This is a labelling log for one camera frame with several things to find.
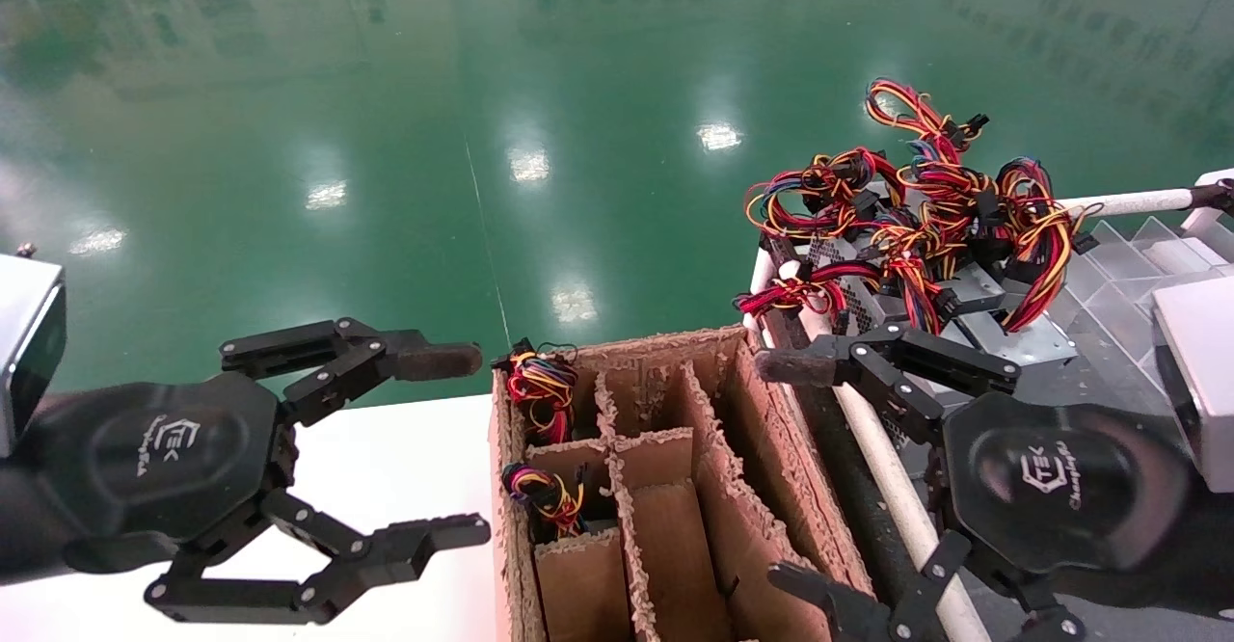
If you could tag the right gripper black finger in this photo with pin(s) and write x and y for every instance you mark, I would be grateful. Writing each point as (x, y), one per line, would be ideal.
(868, 618)
(897, 353)

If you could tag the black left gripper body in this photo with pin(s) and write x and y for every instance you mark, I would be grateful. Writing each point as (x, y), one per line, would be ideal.
(145, 468)

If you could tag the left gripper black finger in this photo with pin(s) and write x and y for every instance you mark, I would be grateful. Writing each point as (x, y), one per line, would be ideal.
(386, 550)
(357, 353)

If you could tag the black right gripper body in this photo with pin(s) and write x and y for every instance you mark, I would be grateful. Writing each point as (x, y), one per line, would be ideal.
(1060, 488)

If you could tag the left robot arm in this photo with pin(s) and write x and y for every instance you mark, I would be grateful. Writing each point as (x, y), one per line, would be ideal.
(24, 334)

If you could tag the silver power supply case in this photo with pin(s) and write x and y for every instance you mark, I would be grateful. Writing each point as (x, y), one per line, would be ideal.
(1032, 343)
(979, 287)

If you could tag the silver power supply mesh grille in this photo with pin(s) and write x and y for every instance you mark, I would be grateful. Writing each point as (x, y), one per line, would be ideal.
(827, 254)

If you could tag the brown cardboard divider box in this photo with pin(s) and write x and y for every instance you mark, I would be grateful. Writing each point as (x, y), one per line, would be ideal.
(752, 488)

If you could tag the clear plastic divider tray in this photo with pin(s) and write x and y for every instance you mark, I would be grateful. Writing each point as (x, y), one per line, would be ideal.
(1128, 266)

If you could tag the black textured rail strip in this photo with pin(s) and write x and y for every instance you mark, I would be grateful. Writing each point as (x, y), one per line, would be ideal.
(848, 488)

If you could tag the short white frame pipe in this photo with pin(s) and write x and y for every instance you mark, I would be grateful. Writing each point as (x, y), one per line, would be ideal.
(1128, 202)

